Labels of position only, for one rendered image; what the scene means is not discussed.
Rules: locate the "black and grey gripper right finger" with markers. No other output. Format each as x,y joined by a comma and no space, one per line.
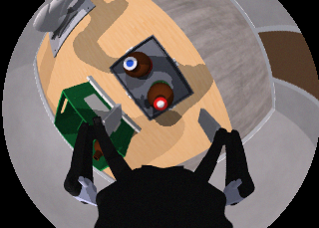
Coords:
238,182

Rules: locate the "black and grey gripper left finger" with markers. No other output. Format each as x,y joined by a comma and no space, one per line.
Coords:
80,182

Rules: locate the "green bottle crate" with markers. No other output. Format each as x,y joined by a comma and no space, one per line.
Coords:
84,102

